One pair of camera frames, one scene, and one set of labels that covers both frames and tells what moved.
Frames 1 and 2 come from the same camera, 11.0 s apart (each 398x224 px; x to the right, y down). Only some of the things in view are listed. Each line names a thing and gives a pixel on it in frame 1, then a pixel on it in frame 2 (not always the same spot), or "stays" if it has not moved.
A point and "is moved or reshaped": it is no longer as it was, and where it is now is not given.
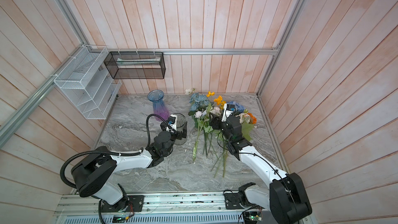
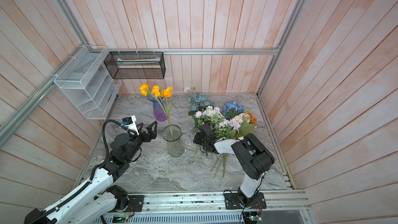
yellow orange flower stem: x=218 y=101 → x=161 y=97
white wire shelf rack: x=86 y=82 stays
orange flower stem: x=254 y=120 stays
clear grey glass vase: x=181 y=124 is moved or reshaped
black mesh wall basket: x=136 y=65 stays
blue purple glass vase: x=160 y=108 stays
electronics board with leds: x=255 y=218 stays
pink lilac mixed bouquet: x=204 y=131 stays
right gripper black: x=216 y=119 → x=197 y=136
